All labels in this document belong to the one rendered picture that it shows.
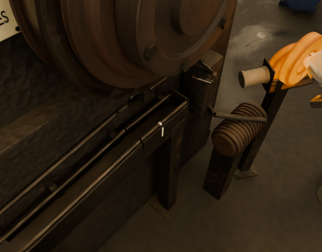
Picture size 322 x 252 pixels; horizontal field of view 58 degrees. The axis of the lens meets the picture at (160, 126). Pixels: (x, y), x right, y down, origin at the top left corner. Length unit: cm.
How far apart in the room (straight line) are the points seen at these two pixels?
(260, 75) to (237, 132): 21
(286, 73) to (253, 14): 188
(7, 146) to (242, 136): 75
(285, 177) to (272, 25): 139
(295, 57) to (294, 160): 97
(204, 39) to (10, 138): 44
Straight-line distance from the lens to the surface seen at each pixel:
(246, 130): 109
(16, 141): 66
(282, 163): 171
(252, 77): 104
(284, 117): 191
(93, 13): 43
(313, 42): 88
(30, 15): 47
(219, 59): 90
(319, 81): 87
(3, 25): 57
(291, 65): 86
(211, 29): 60
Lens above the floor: 136
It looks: 52 degrees down
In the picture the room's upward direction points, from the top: straight up
